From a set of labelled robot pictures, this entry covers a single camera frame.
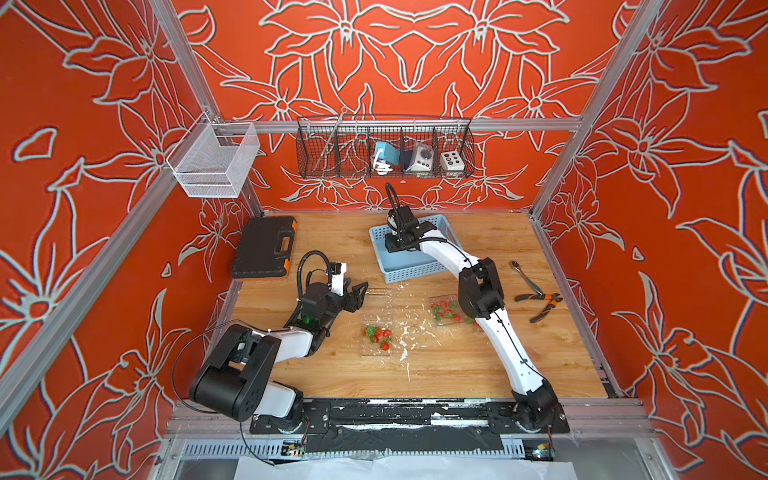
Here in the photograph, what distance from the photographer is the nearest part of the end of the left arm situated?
70 centimetres

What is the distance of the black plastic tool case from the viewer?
0.99 meters

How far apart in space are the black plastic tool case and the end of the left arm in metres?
0.29
